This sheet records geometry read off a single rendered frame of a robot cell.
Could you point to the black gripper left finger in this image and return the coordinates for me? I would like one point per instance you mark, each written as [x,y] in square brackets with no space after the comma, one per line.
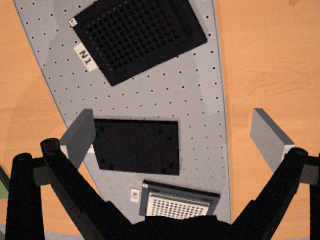
[94,218]

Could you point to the white label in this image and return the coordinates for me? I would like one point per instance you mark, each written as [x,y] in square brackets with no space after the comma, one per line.
[135,195]
[85,57]
[91,150]

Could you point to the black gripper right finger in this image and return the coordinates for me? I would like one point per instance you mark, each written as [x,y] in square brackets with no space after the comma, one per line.
[291,166]

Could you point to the white well plate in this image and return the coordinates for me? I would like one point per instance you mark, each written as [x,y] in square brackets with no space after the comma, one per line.
[162,204]

